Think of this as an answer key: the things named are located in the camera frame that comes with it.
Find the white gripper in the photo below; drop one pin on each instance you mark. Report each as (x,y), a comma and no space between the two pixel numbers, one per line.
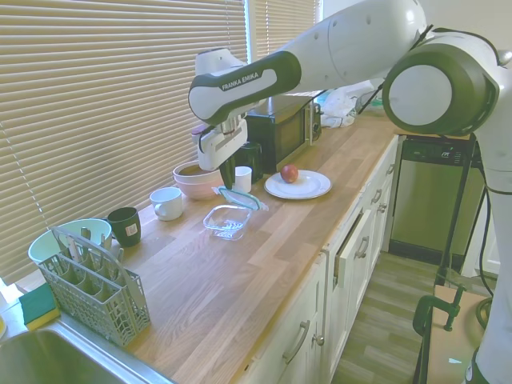
(220,150)

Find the clear lid with teal seal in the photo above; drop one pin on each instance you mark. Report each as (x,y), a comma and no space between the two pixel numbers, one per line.
(240,198)

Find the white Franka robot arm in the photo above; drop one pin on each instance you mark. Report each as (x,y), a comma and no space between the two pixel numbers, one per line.
(340,48)

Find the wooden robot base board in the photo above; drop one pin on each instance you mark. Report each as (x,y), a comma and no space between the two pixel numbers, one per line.
(448,320)

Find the square glass food container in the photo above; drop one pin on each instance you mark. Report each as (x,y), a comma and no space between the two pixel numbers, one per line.
(228,228)

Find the white ribbed mug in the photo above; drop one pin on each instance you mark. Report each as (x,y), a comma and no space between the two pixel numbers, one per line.
(242,180)

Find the pink bowl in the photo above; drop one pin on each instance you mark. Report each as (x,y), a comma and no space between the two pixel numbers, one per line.
(196,190)

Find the grey bowl with brown inside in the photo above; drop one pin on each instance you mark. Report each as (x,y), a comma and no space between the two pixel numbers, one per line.
(186,171)

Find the red apple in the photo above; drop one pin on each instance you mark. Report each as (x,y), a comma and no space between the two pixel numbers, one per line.
(289,173)

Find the white smooth mug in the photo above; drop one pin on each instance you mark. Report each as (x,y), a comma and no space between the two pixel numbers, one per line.
(170,204)

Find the black microwave oven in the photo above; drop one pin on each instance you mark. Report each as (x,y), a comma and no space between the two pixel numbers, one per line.
(288,132)

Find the white dinner plate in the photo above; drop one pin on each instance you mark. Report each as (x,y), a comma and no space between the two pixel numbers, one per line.
(308,186)

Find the black cup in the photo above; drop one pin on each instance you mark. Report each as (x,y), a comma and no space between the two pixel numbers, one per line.
(126,232)

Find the white plastic bag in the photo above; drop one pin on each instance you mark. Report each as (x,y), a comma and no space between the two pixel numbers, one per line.
(338,108)

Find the metal cutlery piece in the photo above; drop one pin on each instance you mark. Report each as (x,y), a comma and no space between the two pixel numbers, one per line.
(121,256)
(73,248)
(106,246)

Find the mint green bowl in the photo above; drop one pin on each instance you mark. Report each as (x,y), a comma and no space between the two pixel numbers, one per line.
(96,230)

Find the wide beige window blind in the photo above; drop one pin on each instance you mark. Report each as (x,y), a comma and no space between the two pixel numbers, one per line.
(100,100)

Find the round metal cabinet knob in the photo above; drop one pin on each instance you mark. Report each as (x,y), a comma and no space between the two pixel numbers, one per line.
(382,207)
(318,340)

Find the white kitchen cabinets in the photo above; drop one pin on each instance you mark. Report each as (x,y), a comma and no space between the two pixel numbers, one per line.
(352,280)

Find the grey plastic cutlery basket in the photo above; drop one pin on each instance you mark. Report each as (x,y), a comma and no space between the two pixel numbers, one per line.
(100,312)

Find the stainless steel dishwasher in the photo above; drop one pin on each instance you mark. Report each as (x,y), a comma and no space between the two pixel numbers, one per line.
(424,200)

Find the black stand pole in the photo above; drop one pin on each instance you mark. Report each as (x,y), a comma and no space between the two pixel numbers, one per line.
(460,200)

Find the green and yellow sponge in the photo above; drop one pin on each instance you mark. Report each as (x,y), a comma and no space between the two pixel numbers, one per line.
(38,306)

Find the dark green clamp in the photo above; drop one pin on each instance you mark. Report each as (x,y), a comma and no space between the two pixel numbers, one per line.
(436,308)

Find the stainless steel double sink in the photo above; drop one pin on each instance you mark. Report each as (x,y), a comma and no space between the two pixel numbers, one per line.
(60,360)

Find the white window frame post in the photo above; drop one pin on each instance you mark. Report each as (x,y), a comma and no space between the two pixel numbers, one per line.
(250,28)

